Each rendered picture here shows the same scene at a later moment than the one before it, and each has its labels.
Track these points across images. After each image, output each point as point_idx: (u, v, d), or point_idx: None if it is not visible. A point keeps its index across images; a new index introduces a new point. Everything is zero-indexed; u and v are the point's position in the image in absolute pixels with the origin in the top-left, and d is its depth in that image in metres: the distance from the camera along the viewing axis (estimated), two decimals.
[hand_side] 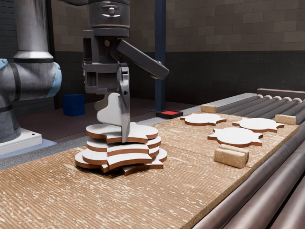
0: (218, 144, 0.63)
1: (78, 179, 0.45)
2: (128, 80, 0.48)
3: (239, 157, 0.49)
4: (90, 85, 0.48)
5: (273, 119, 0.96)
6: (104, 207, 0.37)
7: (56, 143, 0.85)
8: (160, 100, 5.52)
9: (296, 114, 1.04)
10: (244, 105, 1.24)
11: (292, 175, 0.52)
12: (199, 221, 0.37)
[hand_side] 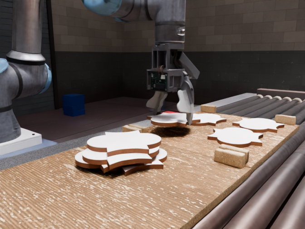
0: (218, 144, 0.63)
1: (78, 179, 0.45)
2: (189, 80, 0.68)
3: (239, 157, 0.49)
4: (169, 85, 0.65)
5: (273, 119, 0.96)
6: (104, 207, 0.37)
7: (56, 143, 0.85)
8: None
9: (296, 114, 1.04)
10: (244, 105, 1.24)
11: (292, 175, 0.52)
12: (199, 221, 0.37)
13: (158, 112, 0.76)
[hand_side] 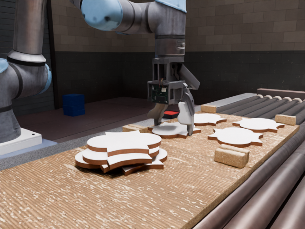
0: (218, 144, 0.63)
1: (78, 179, 0.45)
2: (189, 92, 0.69)
3: (239, 157, 0.49)
4: (170, 98, 0.65)
5: (273, 119, 0.96)
6: (104, 207, 0.37)
7: (56, 143, 0.85)
8: None
9: (296, 114, 1.04)
10: (244, 105, 1.24)
11: (292, 175, 0.52)
12: (199, 221, 0.37)
13: (159, 122, 0.77)
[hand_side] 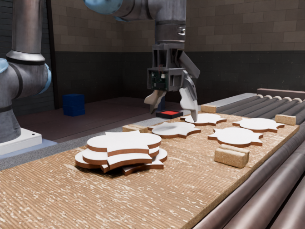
0: (218, 144, 0.63)
1: (78, 179, 0.45)
2: (189, 77, 0.69)
3: (239, 157, 0.49)
4: (169, 84, 0.65)
5: (273, 119, 0.96)
6: (104, 207, 0.37)
7: (56, 143, 0.85)
8: (160, 100, 5.52)
9: (296, 114, 1.04)
10: (244, 105, 1.24)
11: (292, 175, 0.52)
12: (199, 221, 0.37)
13: (155, 108, 0.77)
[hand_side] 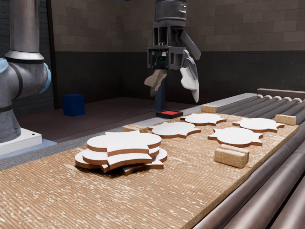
0: (218, 144, 0.63)
1: (78, 179, 0.45)
2: (190, 57, 0.67)
3: (239, 157, 0.49)
4: (170, 62, 0.63)
5: (273, 119, 0.96)
6: (104, 207, 0.37)
7: (56, 143, 0.85)
8: (160, 100, 5.52)
9: (296, 114, 1.04)
10: (244, 105, 1.24)
11: (292, 175, 0.52)
12: (199, 221, 0.37)
13: (155, 90, 0.75)
